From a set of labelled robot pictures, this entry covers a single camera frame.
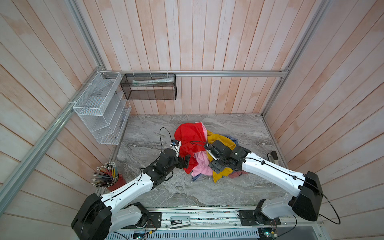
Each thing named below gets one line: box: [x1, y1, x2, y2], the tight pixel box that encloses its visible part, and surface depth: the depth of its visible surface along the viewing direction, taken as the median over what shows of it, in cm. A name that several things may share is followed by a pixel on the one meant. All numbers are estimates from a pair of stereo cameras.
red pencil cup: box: [91, 161, 127, 191], surface depth 76 cm
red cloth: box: [174, 122, 207, 175], surface depth 92 cm
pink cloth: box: [191, 121, 213, 177], surface depth 88 cm
